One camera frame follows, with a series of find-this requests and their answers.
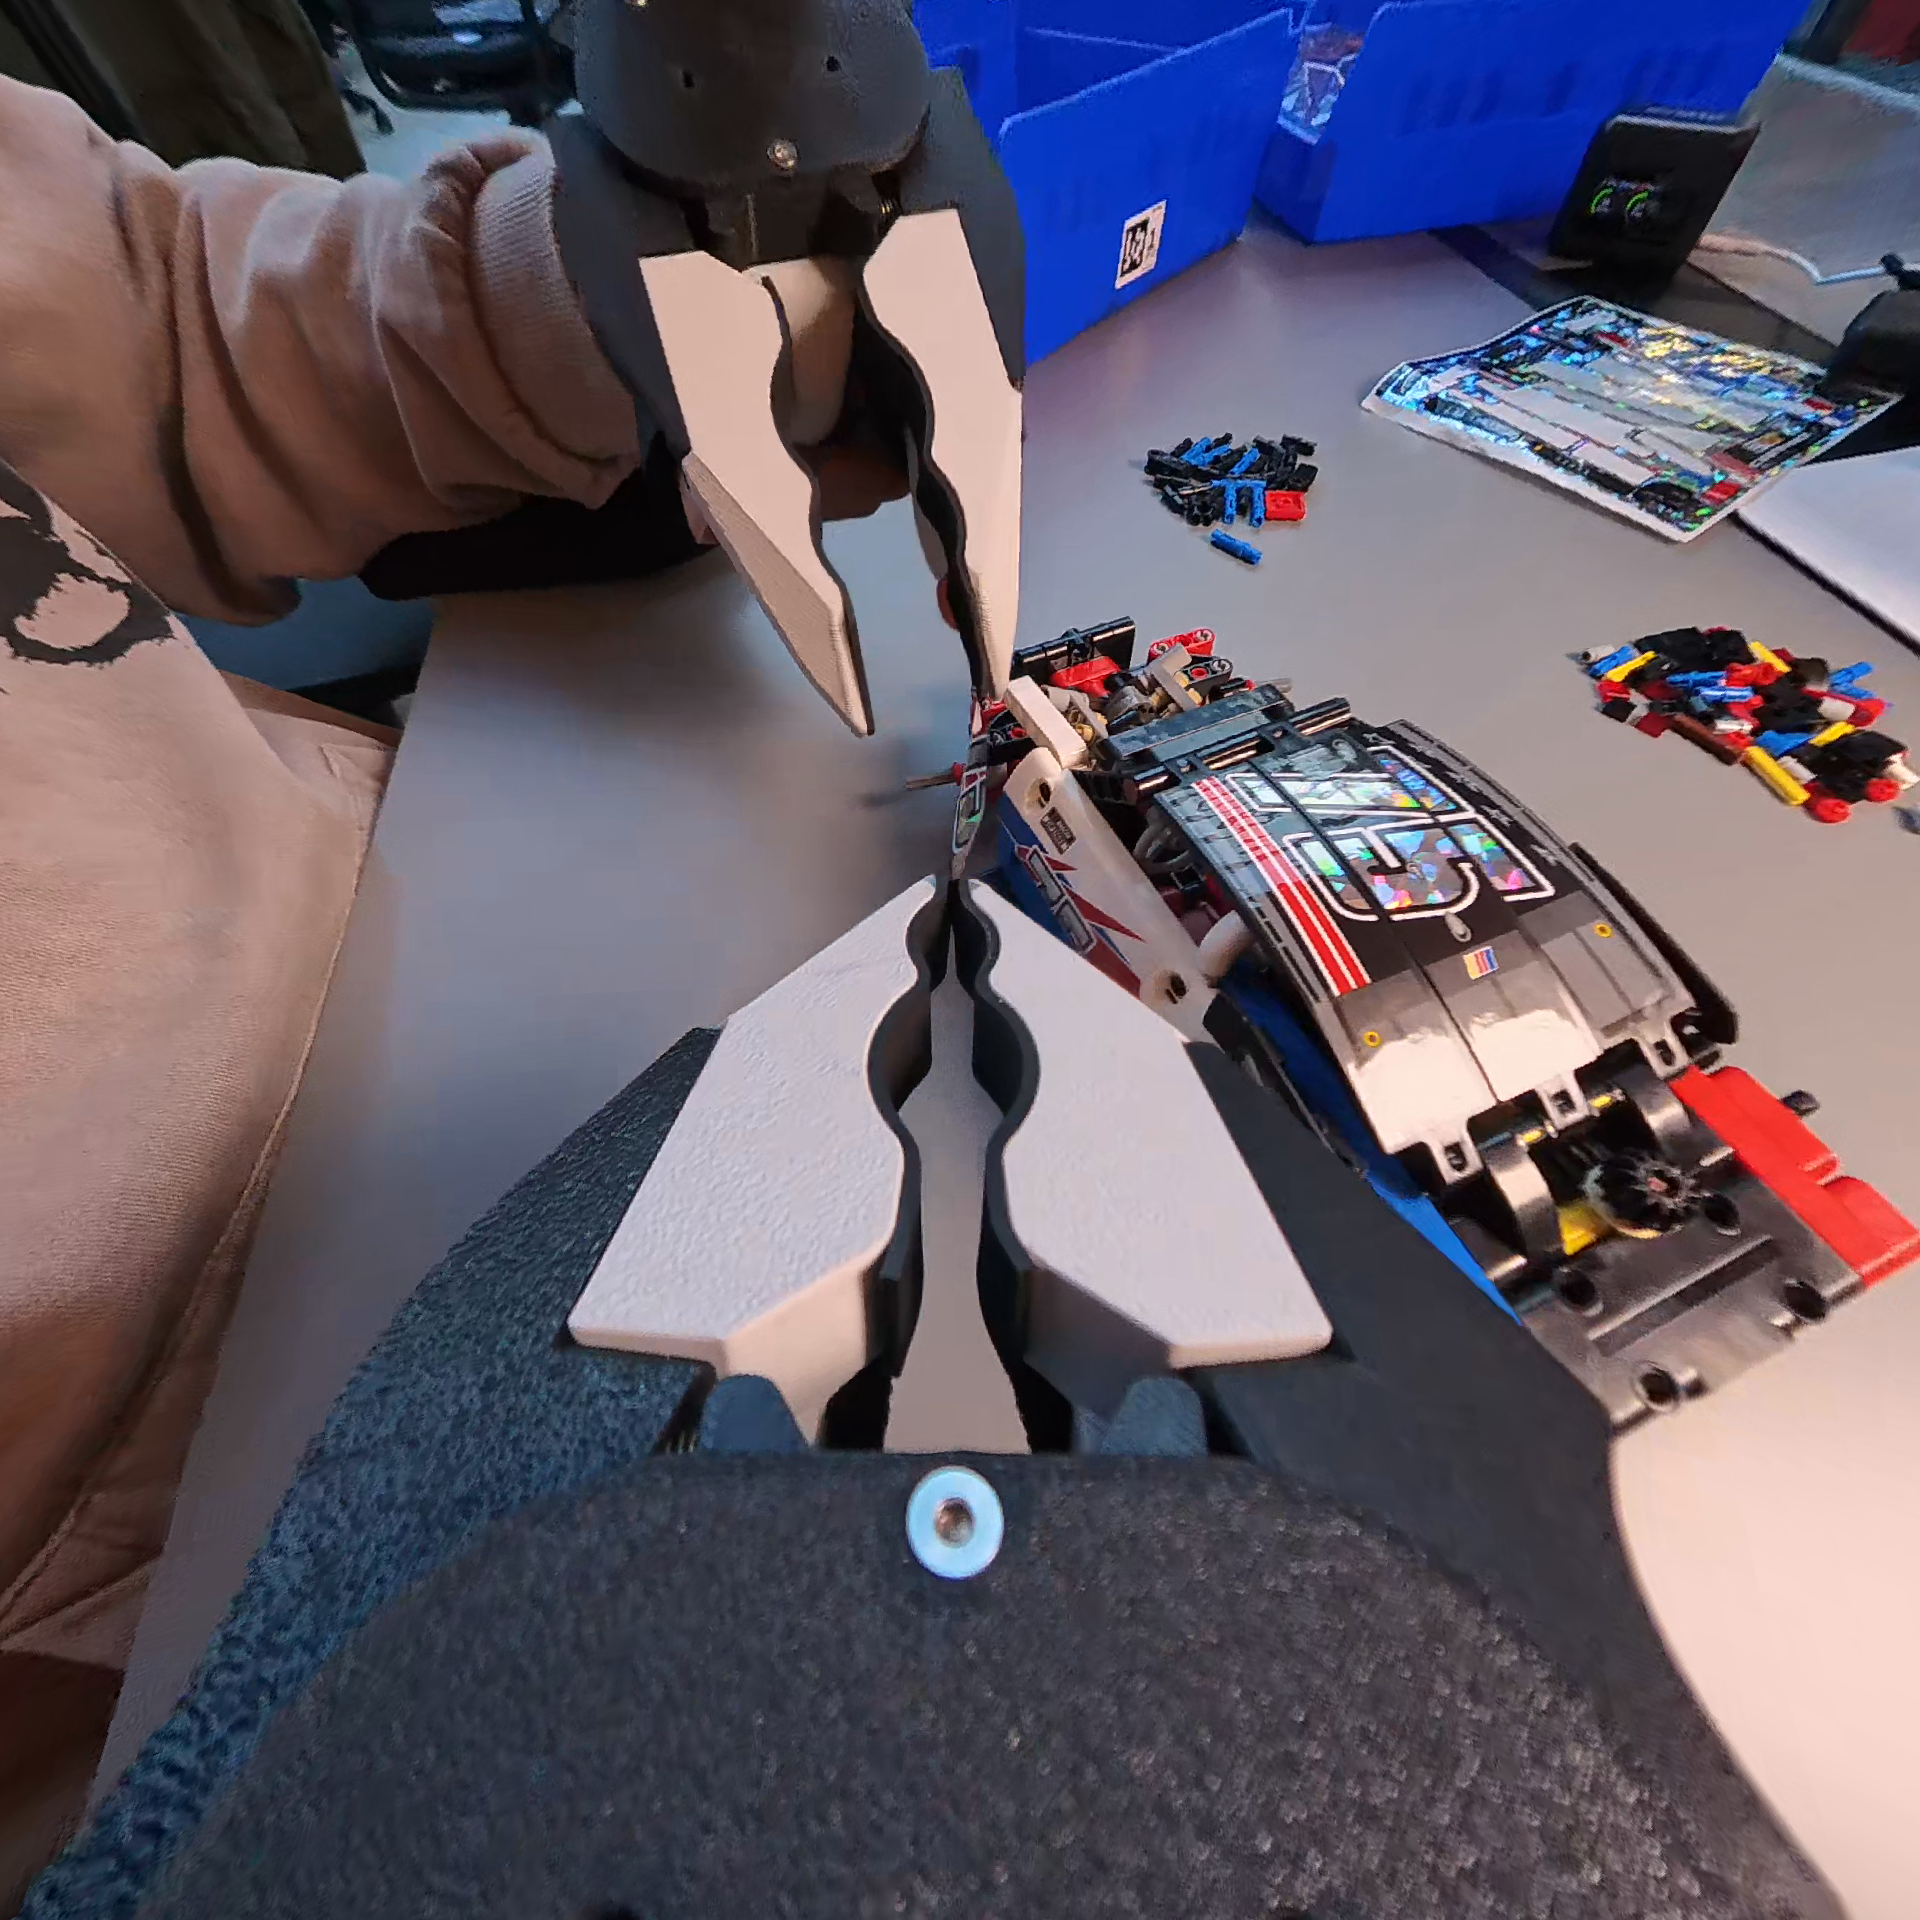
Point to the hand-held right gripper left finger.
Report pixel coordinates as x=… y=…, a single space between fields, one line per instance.
x=751 y=1201

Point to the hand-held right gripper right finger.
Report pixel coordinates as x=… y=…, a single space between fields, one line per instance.
x=1156 y=1201

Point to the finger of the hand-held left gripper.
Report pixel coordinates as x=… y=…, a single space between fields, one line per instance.
x=735 y=421
x=962 y=389

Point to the lego race car model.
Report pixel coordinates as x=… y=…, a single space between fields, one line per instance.
x=1424 y=902

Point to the holographic sticker sheet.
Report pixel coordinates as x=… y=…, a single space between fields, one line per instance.
x=1636 y=405

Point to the black chair armrest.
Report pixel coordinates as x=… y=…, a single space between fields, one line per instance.
x=524 y=547

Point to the pile of black blue pins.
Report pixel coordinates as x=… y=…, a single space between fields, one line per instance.
x=1230 y=481

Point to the black charger with green display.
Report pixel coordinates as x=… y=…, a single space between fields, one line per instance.
x=1652 y=189

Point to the pile of mixed colour bricks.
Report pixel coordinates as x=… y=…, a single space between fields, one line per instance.
x=1757 y=714

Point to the white book stand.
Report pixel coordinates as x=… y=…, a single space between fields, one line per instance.
x=1862 y=540

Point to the black power adapter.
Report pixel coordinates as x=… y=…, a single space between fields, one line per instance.
x=1882 y=339

